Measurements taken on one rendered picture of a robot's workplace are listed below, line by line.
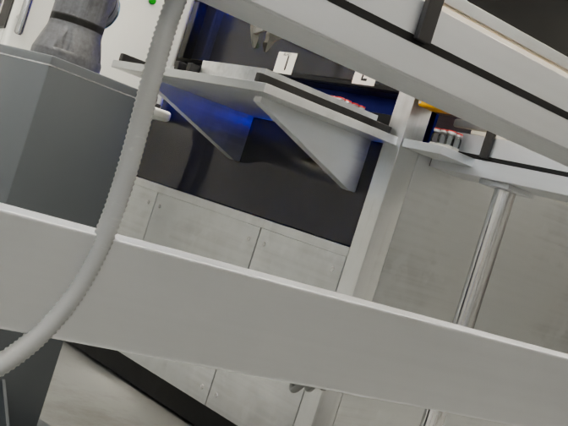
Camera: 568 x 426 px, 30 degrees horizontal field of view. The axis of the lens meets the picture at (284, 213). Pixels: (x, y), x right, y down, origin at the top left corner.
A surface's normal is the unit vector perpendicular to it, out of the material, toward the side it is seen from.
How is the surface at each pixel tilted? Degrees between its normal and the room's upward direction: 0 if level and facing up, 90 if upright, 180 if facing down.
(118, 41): 90
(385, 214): 90
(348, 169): 90
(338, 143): 90
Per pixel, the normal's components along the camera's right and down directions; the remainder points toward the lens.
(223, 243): -0.75, -0.24
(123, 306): 0.59, 0.18
